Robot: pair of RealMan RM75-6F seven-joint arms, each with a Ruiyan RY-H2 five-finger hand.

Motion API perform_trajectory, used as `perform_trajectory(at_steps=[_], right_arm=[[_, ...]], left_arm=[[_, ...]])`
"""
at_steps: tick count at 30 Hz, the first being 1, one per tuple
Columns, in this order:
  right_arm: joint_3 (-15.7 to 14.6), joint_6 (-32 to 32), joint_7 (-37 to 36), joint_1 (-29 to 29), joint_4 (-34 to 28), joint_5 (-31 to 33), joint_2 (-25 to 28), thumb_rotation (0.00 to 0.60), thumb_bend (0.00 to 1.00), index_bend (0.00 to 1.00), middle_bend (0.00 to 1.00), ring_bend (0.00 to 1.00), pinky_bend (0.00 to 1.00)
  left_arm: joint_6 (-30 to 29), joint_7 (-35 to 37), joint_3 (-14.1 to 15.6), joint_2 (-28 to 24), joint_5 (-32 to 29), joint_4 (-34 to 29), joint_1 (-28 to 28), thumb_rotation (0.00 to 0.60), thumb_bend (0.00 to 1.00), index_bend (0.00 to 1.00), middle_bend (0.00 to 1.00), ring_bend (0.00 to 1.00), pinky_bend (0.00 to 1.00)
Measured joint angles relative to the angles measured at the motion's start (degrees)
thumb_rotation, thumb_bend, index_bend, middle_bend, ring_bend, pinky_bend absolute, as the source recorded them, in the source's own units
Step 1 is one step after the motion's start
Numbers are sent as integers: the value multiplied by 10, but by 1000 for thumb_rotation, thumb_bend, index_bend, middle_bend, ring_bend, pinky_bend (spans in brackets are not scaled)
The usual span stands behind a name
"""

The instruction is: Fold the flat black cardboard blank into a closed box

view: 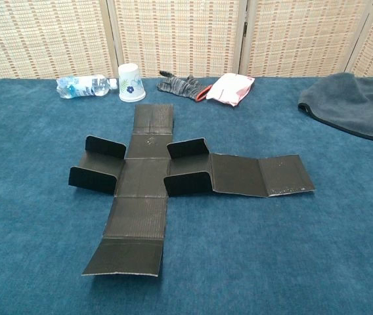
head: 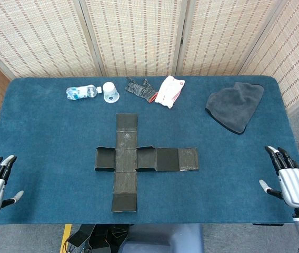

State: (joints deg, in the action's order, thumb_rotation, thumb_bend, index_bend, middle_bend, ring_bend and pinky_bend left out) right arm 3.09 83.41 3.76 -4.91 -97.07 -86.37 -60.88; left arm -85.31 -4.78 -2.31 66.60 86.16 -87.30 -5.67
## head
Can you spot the white pink wipes pack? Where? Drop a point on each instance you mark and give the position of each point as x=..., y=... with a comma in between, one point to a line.
x=169, y=92

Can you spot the grey knit glove red cuff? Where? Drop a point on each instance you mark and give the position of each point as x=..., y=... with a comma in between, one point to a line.
x=140, y=89

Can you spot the black screen hinge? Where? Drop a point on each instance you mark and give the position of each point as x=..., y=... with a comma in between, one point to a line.
x=182, y=41

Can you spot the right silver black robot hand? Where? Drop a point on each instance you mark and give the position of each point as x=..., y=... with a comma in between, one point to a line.
x=294, y=187

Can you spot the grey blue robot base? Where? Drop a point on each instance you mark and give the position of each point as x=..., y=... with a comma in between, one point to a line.
x=165, y=239

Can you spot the clear plastic water bottle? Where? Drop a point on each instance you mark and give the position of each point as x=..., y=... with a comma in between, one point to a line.
x=81, y=92

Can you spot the blue carpet table cover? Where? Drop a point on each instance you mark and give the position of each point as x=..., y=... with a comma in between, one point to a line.
x=47, y=131

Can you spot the black table bracket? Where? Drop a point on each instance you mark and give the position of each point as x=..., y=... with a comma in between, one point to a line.
x=268, y=224

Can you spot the white paper cup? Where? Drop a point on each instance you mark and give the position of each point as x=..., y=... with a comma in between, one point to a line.
x=110, y=92

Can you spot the dark grey folded cloth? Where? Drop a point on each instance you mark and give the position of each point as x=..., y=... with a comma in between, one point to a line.
x=233, y=108

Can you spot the black paper box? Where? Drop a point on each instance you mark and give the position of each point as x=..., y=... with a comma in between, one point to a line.
x=125, y=163

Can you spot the beige woven screen panel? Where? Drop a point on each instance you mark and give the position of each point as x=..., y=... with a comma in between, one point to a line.
x=297, y=52
x=225, y=39
x=33, y=39
x=136, y=39

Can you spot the yellow floor tape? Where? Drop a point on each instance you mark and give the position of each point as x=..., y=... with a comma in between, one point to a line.
x=65, y=234

